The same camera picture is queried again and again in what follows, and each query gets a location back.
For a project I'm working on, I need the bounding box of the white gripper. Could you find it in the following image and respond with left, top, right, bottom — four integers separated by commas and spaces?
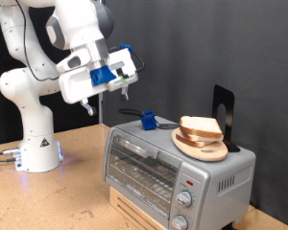
58, 47, 139, 117

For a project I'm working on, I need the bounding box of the metal spatula with blue block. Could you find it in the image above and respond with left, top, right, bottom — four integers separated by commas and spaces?
118, 107, 180, 131

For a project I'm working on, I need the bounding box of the glass oven door with handle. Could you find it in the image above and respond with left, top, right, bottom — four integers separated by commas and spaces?
103, 126, 183, 221

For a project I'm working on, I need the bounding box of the wooden box under oven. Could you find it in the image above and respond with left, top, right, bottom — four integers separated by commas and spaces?
108, 186, 171, 230

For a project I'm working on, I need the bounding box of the silver oven knob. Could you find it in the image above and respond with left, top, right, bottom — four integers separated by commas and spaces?
171, 214, 189, 230
176, 191, 194, 209

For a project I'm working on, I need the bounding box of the silver toaster oven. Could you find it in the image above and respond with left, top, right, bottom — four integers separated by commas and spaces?
102, 117, 257, 230

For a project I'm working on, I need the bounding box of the grey metal pole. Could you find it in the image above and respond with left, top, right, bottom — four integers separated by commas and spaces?
98, 91, 105, 125

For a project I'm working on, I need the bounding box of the black fabric backdrop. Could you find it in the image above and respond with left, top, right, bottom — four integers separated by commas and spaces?
0, 0, 100, 147

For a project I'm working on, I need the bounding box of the grey fabric backdrop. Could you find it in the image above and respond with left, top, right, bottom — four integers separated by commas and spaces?
103, 0, 288, 229

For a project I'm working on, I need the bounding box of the round wooden cutting board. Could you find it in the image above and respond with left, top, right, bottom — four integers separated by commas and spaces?
171, 127, 228, 162

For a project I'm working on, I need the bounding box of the black metal bookend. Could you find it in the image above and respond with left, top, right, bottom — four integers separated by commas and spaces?
211, 84, 241, 153

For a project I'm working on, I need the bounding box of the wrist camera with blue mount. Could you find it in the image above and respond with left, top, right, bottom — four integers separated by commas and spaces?
89, 61, 139, 93

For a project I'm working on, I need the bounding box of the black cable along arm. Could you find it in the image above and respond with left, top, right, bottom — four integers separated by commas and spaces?
14, 0, 146, 82

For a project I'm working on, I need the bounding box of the wire oven rack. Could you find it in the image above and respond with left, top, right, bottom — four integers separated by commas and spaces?
108, 157, 179, 205

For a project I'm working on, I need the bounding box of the base cable with silver connector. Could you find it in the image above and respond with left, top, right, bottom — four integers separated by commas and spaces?
0, 147, 22, 156

